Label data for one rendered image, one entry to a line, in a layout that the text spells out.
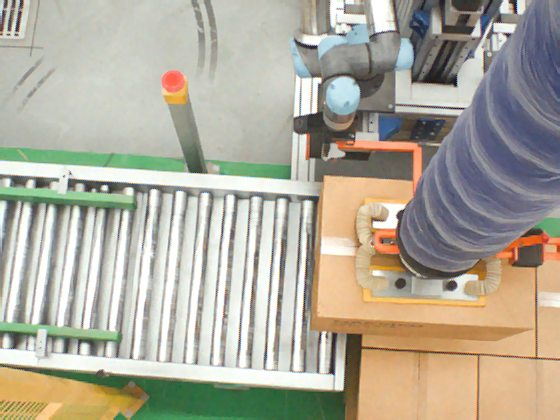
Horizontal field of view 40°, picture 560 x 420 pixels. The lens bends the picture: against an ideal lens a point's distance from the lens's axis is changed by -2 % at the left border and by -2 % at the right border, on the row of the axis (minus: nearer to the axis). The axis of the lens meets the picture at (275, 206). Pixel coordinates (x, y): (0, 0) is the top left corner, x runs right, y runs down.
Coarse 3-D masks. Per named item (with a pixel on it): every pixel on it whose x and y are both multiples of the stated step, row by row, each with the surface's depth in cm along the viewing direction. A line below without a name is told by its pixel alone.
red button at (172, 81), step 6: (168, 72) 235; (174, 72) 234; (180, 72) 235; (162, 78) 234; (168, 78) 234; (174, 78) 234; (180, 78) 234; (162, 84) 234; (168, 84) 233; (174, 84) 233; (180, 84) 233; (168, 90) 233; (174, 90) 233
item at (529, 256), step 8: (528, 232) 204; (536, 232) 204; (544, 232) 203; (512, 248) 203; (520, 248) 203; (528, 248) 203; (536, 248) 203; (544, 248) 202; (512, 256) 203; (520, 256) 202; (528, 256) 202; (536, 256) 202; (544, 256) 201; (512, 264) 205; (520, 264) 203; (528, 264) 202; (536, 264) 201
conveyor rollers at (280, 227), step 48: (0, 240) 271; (48, 240) 271; (96, 240) 271; (144, 240) 272; (48, 288) 269; (96, 288) 267; (144, 288) 267; (192, 288) 267; (144, 336) 263; (192, 336) 263; (240, 336) 264
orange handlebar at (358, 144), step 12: (360, 144) 211; (372, 144) 211; (384, 144) 211; (396, 144) 211; (408, 144) 211; (420, 156) 210; (420, 168) 209; (372, 240) 205; (552, 240) 204; (384, 252) 204; (396, 252) 204; (504, 252) 203; (552, 252) 204
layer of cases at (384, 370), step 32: (544, 288) 268; (544, 320) 265; (352, 352) 291; (384, 352) 262; (416, 352) 262; (448, 352) 264; (480, 352) 262; (512, 352) 263; (544, 352) 263; (352, 384) 282; (384, 384) 260; (416, 384) 260; (448, 384) 260; (480, 384) 260; (512, 384) 260; (544, 384) 260; (352, 416) 273; (384, 416) 257; (416, 416) 257; (448, 416) 257; (480, 416) 257; (512, 416) 257; (544, 416) 257
